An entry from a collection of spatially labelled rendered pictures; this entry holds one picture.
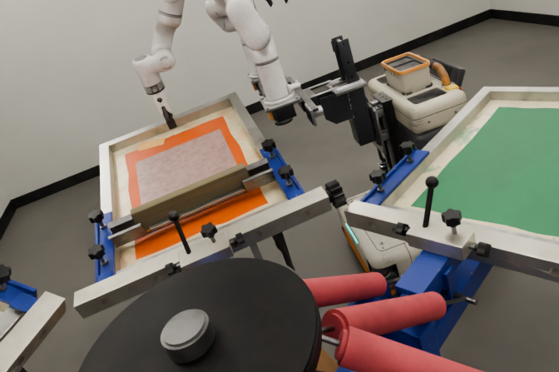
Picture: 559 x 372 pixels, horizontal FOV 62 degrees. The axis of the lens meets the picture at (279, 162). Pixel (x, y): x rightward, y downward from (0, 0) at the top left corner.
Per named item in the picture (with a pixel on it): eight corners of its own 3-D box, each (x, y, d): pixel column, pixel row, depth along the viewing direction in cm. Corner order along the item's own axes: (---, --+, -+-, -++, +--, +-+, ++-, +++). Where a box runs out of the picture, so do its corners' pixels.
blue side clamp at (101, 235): (104, 230, 151) (94, 215, 147) (119, 224, 151) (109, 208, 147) (106, 299, 127) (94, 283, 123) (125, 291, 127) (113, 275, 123)
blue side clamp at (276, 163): (264, 164, 158) (258, 147, 153) (277, 158, 158) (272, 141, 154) (294, 217, 133) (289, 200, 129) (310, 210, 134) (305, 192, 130)
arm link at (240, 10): (220, -61, 164) (213, -60, 147) (274, 32, 179) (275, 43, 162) (185, -38, 167) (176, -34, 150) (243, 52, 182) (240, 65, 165)
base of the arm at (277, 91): (297, 86, 189) (286, 49, 183) (304, 94, 178) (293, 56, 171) (261, 99, 189) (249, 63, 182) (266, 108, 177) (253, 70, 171)
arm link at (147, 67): (167, 42, 177) (171, 50, 169) (178, 67, 183) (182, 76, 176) (129, 57, 175) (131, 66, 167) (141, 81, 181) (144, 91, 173)
